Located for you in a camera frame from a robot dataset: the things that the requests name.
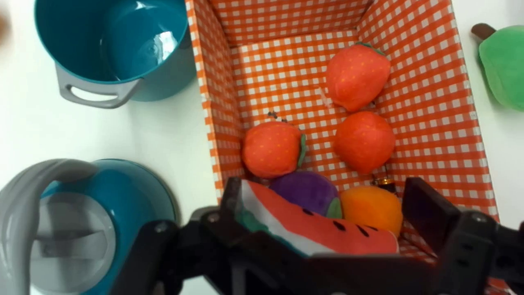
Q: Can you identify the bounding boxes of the teal pot with glass lid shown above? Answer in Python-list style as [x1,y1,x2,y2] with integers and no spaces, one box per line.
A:
[0,158,183,295]

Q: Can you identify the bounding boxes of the orange plush fruit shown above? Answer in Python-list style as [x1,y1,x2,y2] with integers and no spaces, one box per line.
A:
[337,184,406,238]

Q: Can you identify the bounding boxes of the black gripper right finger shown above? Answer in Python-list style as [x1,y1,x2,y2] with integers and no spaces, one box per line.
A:
[401,176,524,295]

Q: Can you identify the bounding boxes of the open teal toy pot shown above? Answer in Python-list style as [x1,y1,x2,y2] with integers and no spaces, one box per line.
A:
[33,0,198,110]

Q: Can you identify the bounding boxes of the purple plush fruit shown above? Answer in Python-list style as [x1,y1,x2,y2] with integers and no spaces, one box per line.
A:
[268,169,341,220]

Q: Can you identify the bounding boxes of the orange gingham basket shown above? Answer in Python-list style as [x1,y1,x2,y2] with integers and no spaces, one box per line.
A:
[183,0,501,269]

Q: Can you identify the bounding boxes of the red plush strawberry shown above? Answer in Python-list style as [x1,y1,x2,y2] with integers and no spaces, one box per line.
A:
[332,110,398,176]
[324,43,393,114]

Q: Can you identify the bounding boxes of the small red plush tomato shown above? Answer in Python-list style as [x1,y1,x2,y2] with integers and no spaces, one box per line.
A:
[241,112,308,181]

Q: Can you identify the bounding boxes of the plush watermelon slice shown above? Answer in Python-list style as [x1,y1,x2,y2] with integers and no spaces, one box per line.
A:
[234,179,401,259]

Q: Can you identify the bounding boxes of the green plush fruit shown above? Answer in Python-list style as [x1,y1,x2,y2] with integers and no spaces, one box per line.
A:
[470,22,524,112]

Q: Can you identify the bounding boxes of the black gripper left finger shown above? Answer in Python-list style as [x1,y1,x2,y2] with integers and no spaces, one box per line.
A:
[111,176,275,295]

